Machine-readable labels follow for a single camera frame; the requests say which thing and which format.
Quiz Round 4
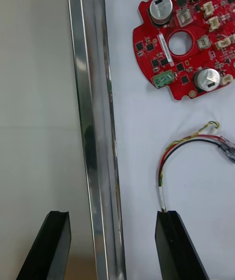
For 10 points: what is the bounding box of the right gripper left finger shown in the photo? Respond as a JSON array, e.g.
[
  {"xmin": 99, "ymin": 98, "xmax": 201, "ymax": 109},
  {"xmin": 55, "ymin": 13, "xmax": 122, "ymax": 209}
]
[{"xmin": 16, "ymin": 210, "xmax": 72, "ymax": 280}]

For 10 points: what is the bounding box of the steel tray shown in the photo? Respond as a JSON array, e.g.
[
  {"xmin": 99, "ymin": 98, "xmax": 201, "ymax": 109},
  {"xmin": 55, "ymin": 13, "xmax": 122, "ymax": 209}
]
[{"xmin": 64, "ymin": 0, "xmax": 177, "ymax": 280}]

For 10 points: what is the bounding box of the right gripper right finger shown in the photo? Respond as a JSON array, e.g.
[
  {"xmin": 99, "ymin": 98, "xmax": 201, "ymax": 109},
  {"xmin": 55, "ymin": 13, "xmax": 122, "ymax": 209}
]
[{"xmin": 154, "ymin": 210, "xmax": 211, "ymax": 280}]

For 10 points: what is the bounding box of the round red circuit board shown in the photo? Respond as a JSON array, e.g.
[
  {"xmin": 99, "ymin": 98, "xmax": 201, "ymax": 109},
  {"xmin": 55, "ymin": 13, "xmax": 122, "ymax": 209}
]
[{"xmin": 132, "ymin": 0, "xmax": 235, "ymax": 102}]

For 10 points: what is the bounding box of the white sheet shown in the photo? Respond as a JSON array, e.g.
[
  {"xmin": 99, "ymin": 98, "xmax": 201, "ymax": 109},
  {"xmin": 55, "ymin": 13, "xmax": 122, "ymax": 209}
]
[{"xmin": 102, "ymin": 0, "xmax": 235, "ymax": 280}]

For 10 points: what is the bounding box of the red black green-yellow wire harness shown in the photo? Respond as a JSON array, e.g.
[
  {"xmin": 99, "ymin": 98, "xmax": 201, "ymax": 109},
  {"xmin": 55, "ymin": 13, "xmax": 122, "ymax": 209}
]
[{"xmin": 156, "ymin": 121, "xmax": 235, "ymax": 213}]

